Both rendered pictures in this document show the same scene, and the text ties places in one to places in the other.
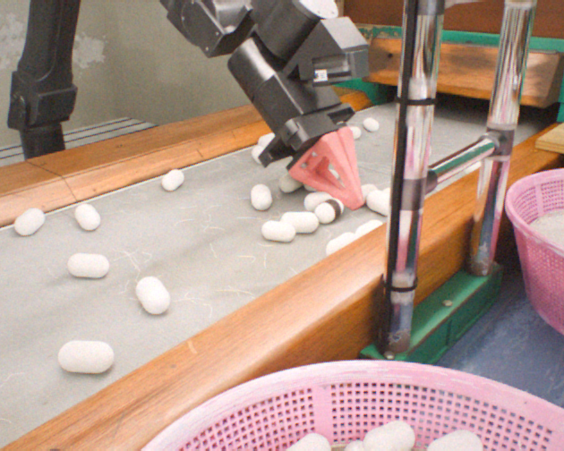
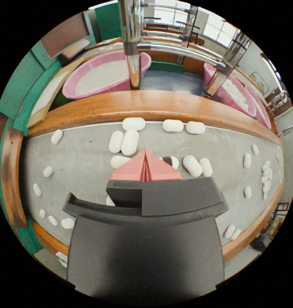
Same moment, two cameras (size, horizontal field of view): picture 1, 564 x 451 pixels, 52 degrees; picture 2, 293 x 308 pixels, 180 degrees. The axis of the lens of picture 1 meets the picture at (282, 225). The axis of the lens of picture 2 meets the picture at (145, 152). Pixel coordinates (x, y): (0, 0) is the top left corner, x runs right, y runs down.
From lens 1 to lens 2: 0.57 m
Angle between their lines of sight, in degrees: 73
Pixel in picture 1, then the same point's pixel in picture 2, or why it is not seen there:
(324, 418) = (230, 103)
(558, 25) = not seen: outside the picture
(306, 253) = (202, 146)
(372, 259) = (204, 104)
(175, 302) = (241, 158)
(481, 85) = (14, 162)
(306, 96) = (178, 261)
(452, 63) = (8, 179)
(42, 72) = not seen: outside the picture
